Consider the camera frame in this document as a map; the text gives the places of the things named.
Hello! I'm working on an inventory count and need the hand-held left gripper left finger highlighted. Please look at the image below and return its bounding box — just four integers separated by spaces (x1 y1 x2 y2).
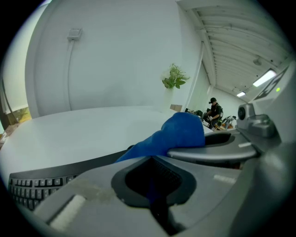
33 156 166 237

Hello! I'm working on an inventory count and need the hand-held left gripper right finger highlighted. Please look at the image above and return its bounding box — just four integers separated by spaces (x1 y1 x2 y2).
152 156 241 237

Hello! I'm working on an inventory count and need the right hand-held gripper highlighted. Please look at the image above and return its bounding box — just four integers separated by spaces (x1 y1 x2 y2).
166 60 296 237

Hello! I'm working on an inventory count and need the blue cloth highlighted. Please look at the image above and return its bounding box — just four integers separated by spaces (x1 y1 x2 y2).
114 112 206 204

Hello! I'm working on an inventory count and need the black keyboard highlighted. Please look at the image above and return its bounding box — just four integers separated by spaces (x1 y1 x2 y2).
8 144 135 211

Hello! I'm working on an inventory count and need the white vase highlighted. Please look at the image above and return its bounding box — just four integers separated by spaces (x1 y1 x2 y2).
163 87 175 112

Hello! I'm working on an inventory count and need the white flower bouquet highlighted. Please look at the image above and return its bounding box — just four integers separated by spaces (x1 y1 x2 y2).
161 63 191 90

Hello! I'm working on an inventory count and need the white wall conduit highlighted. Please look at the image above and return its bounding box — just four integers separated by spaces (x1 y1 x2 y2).
66 40 78 112

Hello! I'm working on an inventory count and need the grey wall junction box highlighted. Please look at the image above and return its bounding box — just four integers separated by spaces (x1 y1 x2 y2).
67 27 83 42

